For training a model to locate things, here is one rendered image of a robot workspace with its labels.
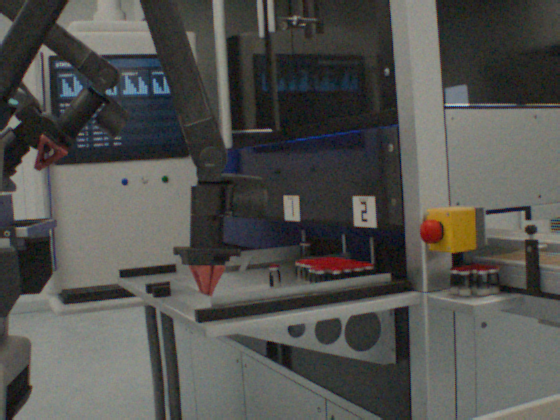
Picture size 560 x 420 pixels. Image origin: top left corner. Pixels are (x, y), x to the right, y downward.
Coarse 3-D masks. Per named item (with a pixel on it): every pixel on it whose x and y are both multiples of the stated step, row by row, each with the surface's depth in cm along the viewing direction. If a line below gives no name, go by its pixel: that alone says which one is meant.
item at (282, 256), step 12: (252, 252) 181; (264, 252) 183; (276, 252) 184; (288, 252) 185; (300, 252) 187; (348, 252) 163; (180, 264) 170; (228, 264) 179; (240, 264) 180; (252, 264) 154; (264, 264) 155; (276, 264) 156; (288, 264) 157
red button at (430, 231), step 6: (426, 222) 116; (432, 222) 115; (420, 228) 117; (426, 228) 116; (432, 228) 115; (438, 228) 115; (420, 234) 117; (426, 234) 116; (432, 234) 115; (438, 234) 115; (426, 240) 116; (432, 240) 115; (438, 240) 116
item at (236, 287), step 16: (240, 272) 144; (256, 272) 145; (288, 272) 148; (176, 288) 134; (192, 288) 124; (224, 288) 142; (240, 288) 142; (256, 288) 141; (288, 288) 120; (304, 288) 121; (320, 288) 122; (336, 288) 123; (192, 304) 125; (208, 304) 116; (224, 304) 115
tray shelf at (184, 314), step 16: (128, 288) 160; (144, 288) 151; (160, 304) 133; (176, 304) 129; (336, 304) 120; (352, 304) 119; (368, 304) 120; (384, 304) 122; (400, 304) 123; (176, 320) 124; (192, 320) 114; (224, 320) 112; (240, 320) 112; (256, 320) 112; (272, 320) 113; (288, 320) 114; (304, 320) 116; (320, 320) 117; (208, 336) 109
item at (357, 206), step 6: (354, 198) 143; (360, 198) 141; (366, 198) 139; (372, 198) 137; (354, 204) 144; (360, 204) 141; (372, 204) 137; (354, 210) 144; (360, 210) 142; (372, 210) 137; (354, 216) 144; (360, 216) 142; (366, 216) 140; (372, 216) 138; (354, 222) 144; (360, 222) 142; (366, 222) 140; (372, 222) 138
